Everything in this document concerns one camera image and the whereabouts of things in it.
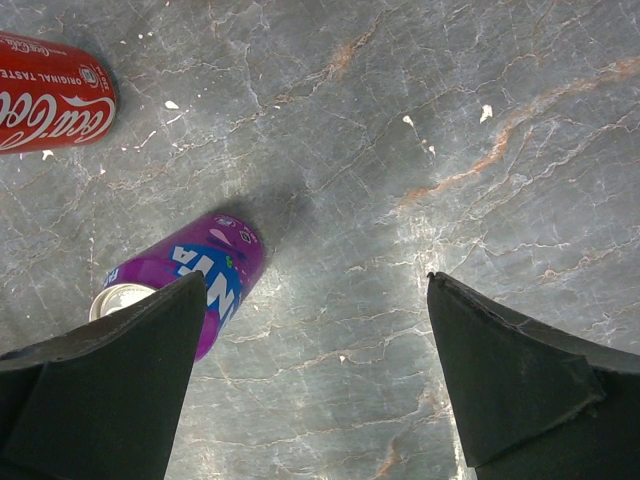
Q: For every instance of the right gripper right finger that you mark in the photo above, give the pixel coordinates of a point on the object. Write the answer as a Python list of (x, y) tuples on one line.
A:
[(529, 400)]

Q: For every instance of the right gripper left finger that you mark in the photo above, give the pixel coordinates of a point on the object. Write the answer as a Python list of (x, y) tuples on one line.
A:
[(103, 401)]

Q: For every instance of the red cola can far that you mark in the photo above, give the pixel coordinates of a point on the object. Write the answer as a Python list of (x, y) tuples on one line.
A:
[(52, 96)]

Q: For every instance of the purple soda can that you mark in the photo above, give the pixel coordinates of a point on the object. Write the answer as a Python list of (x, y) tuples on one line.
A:
[(224, 249)]

